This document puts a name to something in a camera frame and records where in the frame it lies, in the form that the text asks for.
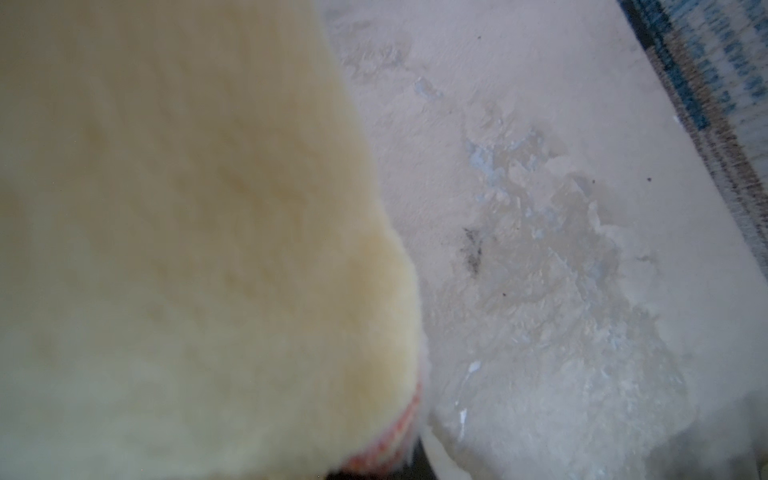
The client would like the yellow cartoon print blanket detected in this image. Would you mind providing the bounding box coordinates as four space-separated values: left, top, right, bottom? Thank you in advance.
1 1 428 479

